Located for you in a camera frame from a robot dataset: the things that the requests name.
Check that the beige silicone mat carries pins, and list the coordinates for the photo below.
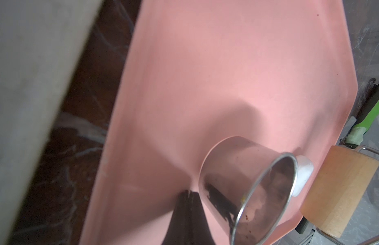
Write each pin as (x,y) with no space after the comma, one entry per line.
(40,46)

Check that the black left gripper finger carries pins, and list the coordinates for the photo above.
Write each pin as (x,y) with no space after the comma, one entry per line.
(188,225)

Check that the wooden rolling pin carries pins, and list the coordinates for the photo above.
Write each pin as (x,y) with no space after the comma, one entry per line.
(338,188)

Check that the green work glove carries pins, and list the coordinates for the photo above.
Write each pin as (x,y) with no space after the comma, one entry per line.
(366,116)

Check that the white dough ball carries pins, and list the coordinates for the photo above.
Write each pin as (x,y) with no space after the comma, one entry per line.
(305,170)

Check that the pink silicone mat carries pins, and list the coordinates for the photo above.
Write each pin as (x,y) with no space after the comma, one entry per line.
(280,73)

